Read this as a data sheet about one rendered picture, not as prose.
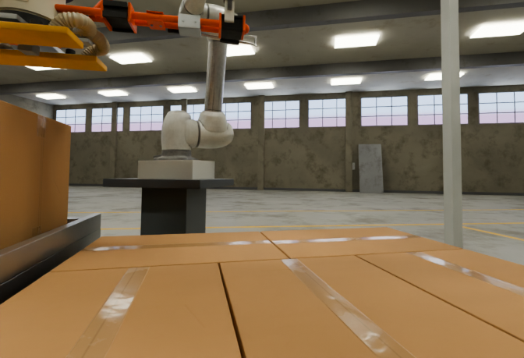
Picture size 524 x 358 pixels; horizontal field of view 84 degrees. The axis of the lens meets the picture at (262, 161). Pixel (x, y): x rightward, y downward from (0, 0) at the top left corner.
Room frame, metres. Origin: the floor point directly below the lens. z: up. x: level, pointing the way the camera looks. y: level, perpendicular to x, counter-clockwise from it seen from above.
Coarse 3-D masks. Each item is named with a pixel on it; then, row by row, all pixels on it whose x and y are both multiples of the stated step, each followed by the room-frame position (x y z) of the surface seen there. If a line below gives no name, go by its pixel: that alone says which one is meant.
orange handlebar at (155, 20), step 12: (84, 12) 0.86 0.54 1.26; (96, 12) 0.86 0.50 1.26; (132, 12) 0.87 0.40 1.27; (144, 12) 0.88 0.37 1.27; (156, 12) 0.89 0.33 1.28; (144, 24) 0.92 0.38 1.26; (156, 24) 0.91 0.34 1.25; (168, 24) 0.93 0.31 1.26; (204, 24) 0.92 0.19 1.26; (216, 24) 0.92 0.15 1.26
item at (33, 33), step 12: (0, 24) 0.72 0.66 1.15; (12, 24) 0.72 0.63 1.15; (24, 24) 0.72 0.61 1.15; (36, 24) 0.73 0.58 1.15; (0, 36) 0.76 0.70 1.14; (12, 36) 0.76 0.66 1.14; (24, 36) 0.76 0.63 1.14; (36, 36) 0.76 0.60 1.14; (48, 36) 0.76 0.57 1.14; (60, 36) 0.76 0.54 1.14; (72, 36) 0.77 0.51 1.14
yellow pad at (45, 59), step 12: (0, 48) 0.90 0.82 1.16; (0, 60) 0.93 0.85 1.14; (12, 60) 0.93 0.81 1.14; (24, 60) 0.93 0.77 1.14; (36, 60) 0.93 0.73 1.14; (48, 60) 0.93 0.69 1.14; (60, 60) 0.92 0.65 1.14; (72, 60) 0.92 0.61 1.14; (84, 60) 0.92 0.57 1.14; (96, 60) 0.93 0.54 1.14
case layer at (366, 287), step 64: (128, 256) 0.83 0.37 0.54; (192, 256) 0.84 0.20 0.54; (256, 256) 0.85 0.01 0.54; (320, 256) 0.86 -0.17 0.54; (384, 256) 0.86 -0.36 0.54; (448, 256) 0.87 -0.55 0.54; (0, 320) 0.47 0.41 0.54; (64, 320) 0.47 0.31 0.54; (128, 320) 0.48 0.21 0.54; (192, 320) 0.48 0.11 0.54; (256, 320) 0.48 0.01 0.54; (320, 320) 0.48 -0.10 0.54; (384, 320) 0.49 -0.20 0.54; (448, 320) 0.49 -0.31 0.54; (512, 320) 0.49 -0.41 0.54
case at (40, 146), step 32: (0, 128) 0.69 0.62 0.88; (32, 128) 0.82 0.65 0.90; (64, 128) 1.01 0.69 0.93; (0, 160) 0.70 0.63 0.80; (32, 160) 0.83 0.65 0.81; (64, 160) 1.02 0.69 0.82; (0, 192) 0.70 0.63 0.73; (32, 192) 0.84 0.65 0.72; (64, 192) 1.03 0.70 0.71; (0, 224) 0.71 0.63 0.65; (32, 224) 0.85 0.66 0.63; (64, 224) 1.04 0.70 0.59
